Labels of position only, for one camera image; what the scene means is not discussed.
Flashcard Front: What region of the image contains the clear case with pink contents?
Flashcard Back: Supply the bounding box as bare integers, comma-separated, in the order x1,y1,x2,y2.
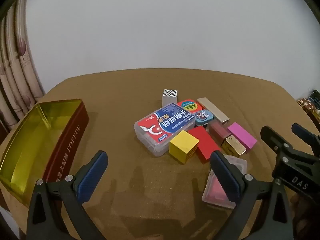
201,155,248,209

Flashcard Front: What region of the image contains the silver ribbed metal box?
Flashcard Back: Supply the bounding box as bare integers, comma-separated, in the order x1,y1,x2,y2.
196,97,230,125

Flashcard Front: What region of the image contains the red tin with green label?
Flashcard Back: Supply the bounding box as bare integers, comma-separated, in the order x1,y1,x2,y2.
177,99,200,113

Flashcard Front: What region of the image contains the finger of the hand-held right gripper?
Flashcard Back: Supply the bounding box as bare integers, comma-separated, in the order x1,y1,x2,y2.
260,126,320,173
291,122,320,147

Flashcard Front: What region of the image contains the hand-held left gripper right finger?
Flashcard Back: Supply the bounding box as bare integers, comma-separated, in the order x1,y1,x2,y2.
210,151,294,240

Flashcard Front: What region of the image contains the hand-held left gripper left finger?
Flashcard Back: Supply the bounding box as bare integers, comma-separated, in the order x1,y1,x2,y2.
27,150,108,240

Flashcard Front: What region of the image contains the pink block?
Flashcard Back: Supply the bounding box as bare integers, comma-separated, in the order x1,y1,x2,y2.
227,122,258,153

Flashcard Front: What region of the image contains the yellow block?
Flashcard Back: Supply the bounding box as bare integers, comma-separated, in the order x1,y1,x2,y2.
169,130,200,165

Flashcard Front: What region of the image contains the gold and maroon tin box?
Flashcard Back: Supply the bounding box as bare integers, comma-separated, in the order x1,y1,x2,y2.
0,99,90,208

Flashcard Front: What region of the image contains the small blue tin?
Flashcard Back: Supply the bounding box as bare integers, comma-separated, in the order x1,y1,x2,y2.
194,109,215,128

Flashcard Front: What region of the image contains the clear plastic box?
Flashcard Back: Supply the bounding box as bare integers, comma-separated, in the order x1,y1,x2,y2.
134,103,197,157

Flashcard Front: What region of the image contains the beige floral curtain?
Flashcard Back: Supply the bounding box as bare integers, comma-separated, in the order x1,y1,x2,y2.
0,0,45,130

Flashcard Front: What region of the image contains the white zigzag patterned block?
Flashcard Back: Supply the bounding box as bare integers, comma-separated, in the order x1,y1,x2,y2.
162,89,178,107

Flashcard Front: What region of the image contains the red block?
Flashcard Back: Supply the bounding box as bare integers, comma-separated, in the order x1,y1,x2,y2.
187,126,222,164

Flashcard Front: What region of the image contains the brown patterned cloth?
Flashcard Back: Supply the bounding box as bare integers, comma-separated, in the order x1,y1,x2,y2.
297,90,320,128

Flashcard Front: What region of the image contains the maroon and gold lipstick box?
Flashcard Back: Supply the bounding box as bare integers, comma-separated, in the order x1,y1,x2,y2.
209,120,247,157

